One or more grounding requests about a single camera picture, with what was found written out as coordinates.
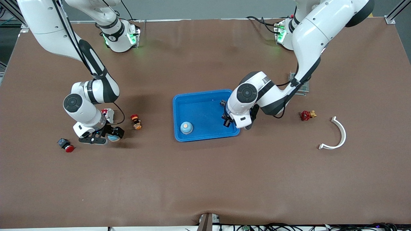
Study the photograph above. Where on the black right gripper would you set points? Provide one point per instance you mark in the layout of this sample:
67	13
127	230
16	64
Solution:
110	129

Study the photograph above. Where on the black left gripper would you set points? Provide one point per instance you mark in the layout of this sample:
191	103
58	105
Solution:
225	113

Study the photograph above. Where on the blue bell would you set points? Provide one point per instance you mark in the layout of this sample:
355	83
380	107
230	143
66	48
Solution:
186	127
114	138

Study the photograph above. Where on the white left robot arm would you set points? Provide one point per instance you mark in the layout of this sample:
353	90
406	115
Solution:
308	29

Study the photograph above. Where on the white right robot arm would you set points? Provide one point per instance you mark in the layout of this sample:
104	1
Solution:
83	109

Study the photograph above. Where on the blue plastic tray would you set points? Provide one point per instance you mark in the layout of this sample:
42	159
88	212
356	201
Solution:
202	109

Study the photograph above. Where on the white red circuit breaker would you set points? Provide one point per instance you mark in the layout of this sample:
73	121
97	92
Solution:
109	115

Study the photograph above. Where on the brown table mat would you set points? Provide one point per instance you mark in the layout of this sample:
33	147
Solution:
205	179

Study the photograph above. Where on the metal mesh power supply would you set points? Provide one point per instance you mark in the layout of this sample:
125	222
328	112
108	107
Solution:
305	88

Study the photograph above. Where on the metal table clamp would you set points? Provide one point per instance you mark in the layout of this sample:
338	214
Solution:
207	223

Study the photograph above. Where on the red push button switch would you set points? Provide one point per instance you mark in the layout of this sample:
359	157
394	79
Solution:
65	145

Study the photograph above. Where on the white curved plastic bracket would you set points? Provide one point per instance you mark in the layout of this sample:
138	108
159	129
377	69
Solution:
343	133

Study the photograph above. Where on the aluminium frame profile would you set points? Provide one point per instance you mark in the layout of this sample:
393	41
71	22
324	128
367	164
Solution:
24	30
390	20

